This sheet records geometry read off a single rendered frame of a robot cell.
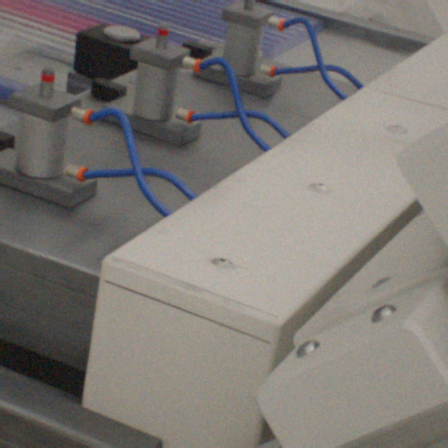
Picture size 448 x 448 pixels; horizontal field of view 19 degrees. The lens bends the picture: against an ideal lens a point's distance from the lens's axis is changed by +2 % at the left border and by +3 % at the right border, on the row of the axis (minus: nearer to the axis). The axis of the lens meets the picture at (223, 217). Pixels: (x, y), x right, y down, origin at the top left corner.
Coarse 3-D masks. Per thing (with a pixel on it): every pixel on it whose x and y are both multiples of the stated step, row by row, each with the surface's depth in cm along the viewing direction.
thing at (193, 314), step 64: (320, 128) 70; (384, 128) 72; (256, 192) 61; (320, 192) 62; (384, 192) 64; (128, 256) 53; (192, 256) 54; (256, 256) 55; (320, 256) 56; (128, 320) 53; (192, 320) 52; (256, 320) 50; (128, 384) 54; (192, 384) 53; (256, 384) 51
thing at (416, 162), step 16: (416, 144) 42; (432, 144) 41; (400, 160) 42; (416, 160) 42; (432, 160) 41; (416, 176) 42; (432, 176) 42; (416, 192) 42; (432, 192) 42; (432, 208) 42
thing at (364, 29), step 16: (256, 0) 119; (272, 0) 119; (288, 0) 119; (320, 16) 117; (336, 16) 117; (352, 16) 117; (352, 32) 116; (368, 32) 115; (384, 32) 115; (400, 32) 115; (400, 48) 115; (416, 48) 114
